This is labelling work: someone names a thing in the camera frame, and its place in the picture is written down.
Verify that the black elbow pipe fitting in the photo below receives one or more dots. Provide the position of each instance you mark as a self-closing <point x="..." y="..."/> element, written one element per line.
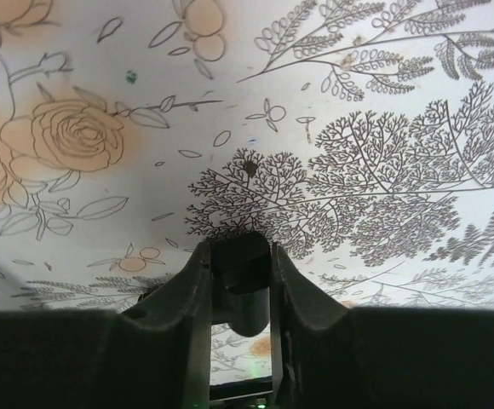
<point x="241" y="268"/>

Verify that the floral patterned mat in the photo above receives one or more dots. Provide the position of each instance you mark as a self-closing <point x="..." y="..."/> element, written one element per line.
<point x="357" y="134"/>

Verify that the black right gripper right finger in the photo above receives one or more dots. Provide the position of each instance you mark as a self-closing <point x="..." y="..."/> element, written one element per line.
<point x="326" y="355"/>

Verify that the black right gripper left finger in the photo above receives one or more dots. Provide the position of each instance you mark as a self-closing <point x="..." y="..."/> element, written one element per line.
<point x="153" y="355"/>

